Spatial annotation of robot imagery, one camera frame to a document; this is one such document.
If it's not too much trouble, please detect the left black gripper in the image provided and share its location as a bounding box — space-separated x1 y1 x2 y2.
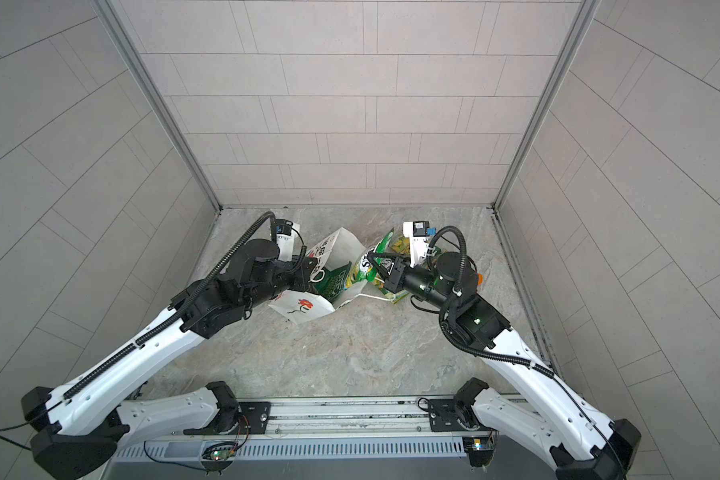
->
239 255 322 314

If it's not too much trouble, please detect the dark green crisps bag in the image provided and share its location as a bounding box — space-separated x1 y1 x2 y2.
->
311 263 351 302

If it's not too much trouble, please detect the white floral paper bag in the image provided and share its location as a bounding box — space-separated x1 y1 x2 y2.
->
269 228 394 324

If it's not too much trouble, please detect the green Fox's candy pack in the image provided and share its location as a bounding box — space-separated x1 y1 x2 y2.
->
388 235 410 257

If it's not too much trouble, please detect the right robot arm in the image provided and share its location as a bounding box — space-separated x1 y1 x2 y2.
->
365 252 641 479

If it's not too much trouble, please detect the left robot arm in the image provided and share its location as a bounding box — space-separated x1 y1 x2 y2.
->
21 238 317 479

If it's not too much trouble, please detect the left circuit board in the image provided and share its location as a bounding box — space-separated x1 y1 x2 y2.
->
201 442 238 475

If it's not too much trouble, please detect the circuit board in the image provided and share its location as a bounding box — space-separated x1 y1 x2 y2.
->
201 442 238 475
462 436 496 468

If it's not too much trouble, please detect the right circuit board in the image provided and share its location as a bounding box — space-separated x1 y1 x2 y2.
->
462 436 496 468

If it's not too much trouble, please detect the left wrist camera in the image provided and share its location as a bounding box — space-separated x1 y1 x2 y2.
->
275 219 301 262

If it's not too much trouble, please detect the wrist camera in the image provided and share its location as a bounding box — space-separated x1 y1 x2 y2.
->
403 220 436 267
275 219 301 262

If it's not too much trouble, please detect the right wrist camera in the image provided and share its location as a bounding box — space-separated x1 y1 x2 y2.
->
403 220 436 267

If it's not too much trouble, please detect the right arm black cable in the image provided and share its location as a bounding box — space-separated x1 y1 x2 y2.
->
409 225 628 475

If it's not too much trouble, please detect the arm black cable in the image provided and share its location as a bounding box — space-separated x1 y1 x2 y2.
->
409 225 628 475
0 209 308 451

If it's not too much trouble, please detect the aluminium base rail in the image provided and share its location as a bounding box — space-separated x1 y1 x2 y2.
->
92 392 598 442

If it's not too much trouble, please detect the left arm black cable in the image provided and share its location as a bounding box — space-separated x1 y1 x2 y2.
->
0 209 308 451

